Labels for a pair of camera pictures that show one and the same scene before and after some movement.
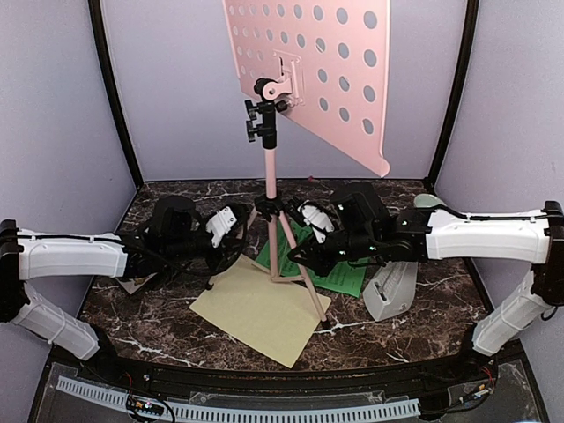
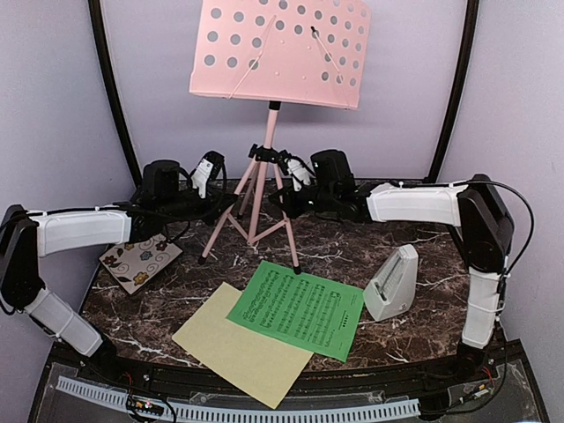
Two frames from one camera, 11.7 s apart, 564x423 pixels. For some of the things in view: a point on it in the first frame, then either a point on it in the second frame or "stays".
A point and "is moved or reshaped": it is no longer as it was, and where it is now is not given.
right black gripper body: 356,244 → 297,208
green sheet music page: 349,278 → 310,311
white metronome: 392,289 stays
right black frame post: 469,47 stays
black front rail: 284,381 stays
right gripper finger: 308,253 → 279,197
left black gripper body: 212,262 → 207,215
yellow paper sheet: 277,318 → 263,365
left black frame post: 95,13 stays
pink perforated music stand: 330,62 is moved or reshaped
